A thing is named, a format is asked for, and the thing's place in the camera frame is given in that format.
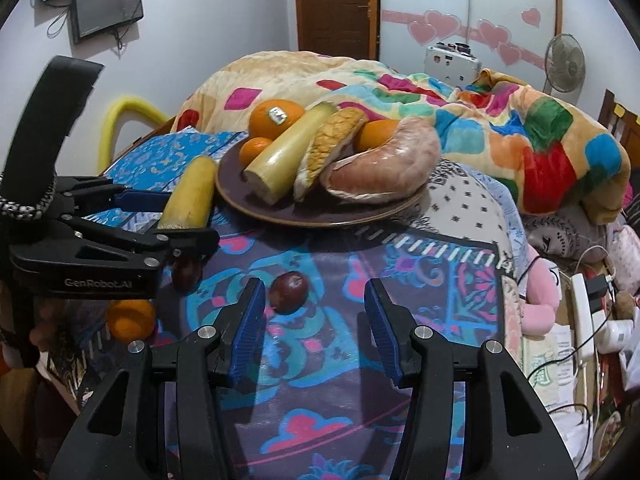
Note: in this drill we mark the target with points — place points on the white lotion bottle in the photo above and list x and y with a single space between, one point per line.
614 335

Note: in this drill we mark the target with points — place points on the brown wooden door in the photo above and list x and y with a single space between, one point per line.
339 27

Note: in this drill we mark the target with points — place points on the colourful patchwork blanket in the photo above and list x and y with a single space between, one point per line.
545 151

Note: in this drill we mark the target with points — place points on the white power strip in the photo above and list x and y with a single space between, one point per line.
582 319

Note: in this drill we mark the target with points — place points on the orange with white sticker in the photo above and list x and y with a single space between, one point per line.
273 117

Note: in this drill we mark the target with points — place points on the wooden bed headboard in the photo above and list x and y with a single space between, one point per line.
623 124

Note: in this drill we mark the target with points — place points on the dark red plum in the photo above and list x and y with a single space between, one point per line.
186 276
288 292

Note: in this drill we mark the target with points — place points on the frosted sliding wardrobe doors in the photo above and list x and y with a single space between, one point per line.
510 36

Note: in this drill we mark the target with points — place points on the standing electric fan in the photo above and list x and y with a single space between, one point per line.
564 64

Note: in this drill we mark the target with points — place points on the white metal box device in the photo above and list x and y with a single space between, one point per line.
453 64

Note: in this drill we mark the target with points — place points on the small mandarin orange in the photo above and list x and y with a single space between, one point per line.
129 320

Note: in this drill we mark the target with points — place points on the dark brown round plate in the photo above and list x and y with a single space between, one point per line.
318 210

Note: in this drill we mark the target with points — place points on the large pomelo segment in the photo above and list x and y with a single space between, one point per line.
393 171

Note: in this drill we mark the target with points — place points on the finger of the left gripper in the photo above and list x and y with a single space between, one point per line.
99 248
96 194

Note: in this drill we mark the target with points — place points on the large orange with sticker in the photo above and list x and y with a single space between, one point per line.
374 134

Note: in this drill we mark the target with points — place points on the cream filled bread roll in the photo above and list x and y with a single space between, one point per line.
329 142

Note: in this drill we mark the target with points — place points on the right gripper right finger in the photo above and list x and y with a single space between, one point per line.
508 434

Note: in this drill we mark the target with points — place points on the yellow foam tube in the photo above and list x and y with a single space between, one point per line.
120 109

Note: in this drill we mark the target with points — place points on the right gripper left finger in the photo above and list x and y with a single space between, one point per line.
120 432

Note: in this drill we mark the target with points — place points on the small wall monitor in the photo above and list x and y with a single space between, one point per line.
89 18

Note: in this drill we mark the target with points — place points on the pink patterned pillow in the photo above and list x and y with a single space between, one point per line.
625 255

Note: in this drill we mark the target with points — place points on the pink plush toy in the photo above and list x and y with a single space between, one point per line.
542 297

